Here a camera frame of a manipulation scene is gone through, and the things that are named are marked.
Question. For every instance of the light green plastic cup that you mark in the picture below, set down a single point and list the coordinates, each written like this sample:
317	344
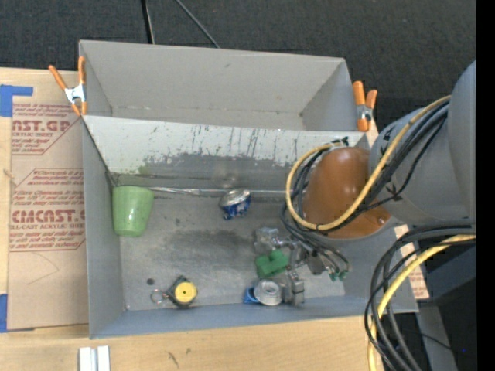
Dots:
130	211

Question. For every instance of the brown cardboard board red print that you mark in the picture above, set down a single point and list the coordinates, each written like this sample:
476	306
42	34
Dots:
46	269

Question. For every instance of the grey metal bin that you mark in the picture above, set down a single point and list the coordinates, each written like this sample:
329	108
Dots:
201	246

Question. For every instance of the small blue object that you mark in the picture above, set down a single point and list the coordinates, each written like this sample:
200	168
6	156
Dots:
248	297

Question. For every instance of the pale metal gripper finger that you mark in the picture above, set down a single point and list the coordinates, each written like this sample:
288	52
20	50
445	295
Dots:
267	239
297	290

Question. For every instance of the crushed blue and silver can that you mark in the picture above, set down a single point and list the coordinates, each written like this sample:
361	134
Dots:
235	203

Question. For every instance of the yellow and black tape measure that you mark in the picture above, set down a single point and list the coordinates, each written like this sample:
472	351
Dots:
185	292

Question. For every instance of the green toy block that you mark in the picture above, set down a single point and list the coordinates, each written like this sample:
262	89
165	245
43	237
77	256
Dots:
270	264

